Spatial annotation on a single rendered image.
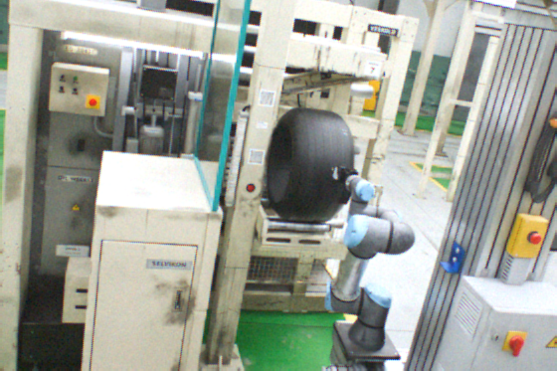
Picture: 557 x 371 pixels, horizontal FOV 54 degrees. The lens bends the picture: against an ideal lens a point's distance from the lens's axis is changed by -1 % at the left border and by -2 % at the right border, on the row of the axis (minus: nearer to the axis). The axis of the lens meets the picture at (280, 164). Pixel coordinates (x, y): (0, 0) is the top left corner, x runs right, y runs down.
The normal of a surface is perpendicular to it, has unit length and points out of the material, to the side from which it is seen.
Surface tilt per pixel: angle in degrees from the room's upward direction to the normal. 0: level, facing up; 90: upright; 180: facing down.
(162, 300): 90
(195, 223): 90
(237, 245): 90
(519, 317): 90
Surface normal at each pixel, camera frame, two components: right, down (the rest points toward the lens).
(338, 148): 0.30, -0.29
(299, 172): -0.44, 0.07
